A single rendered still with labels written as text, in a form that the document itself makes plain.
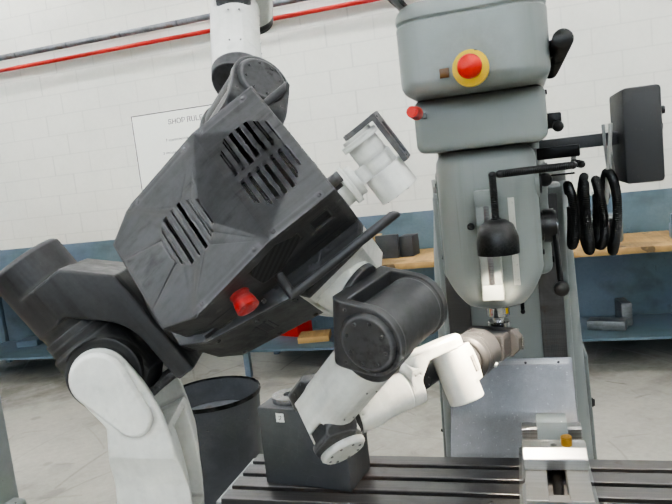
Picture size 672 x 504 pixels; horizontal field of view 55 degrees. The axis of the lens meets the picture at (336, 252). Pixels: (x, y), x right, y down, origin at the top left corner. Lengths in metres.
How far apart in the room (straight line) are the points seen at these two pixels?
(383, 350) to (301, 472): 0.78
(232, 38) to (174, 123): 5.26
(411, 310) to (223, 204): 0.28
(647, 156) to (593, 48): 4.09
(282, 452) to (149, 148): 5.21
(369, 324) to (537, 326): 1.02
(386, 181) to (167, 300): 0.36
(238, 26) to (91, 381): 0.62
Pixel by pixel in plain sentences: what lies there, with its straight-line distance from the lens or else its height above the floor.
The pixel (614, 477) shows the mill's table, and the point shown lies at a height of 0.91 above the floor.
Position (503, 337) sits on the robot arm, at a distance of 1.31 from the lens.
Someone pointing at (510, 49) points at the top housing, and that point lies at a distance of 1.15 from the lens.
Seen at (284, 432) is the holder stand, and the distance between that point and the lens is 1.53.
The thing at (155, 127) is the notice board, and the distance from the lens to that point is 6.49.
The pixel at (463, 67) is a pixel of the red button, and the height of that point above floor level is 1.76.
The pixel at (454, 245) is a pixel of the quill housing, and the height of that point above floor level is 1.45.
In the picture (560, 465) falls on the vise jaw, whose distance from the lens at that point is 1.41.
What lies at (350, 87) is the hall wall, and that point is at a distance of 5.76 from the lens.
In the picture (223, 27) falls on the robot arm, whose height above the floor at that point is 1.88.
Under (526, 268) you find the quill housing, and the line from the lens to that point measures 1.29.
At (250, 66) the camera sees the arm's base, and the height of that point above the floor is 1.79.
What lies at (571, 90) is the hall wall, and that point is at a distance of 5.59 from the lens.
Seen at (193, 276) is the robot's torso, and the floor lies 1.50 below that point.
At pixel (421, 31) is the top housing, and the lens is 1.16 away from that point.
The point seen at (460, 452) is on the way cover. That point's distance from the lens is 1.76.
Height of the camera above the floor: 1.61
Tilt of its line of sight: 7 degrees down
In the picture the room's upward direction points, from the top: 7 degrees counter-clockwise
